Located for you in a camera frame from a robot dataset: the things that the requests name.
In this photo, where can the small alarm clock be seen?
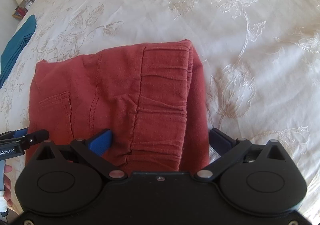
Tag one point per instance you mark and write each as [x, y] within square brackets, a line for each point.
[28, 4]

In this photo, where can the cream floral bedspread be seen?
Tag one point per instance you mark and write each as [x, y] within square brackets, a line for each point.
[260, 60]

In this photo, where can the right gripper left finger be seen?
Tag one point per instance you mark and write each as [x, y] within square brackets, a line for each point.
[90, 152]

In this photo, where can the person left hand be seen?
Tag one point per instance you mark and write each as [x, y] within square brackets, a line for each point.
[7, 185]

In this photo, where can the teal folded cloth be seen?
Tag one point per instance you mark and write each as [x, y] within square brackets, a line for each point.
[15, 46]

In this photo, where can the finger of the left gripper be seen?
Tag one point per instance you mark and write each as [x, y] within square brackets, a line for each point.
[13, 135]
[28, 140]

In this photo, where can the red pants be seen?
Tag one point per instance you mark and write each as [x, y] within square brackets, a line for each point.
[151, 96]

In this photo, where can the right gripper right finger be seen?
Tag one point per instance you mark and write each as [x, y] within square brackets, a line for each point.
[232, 163]

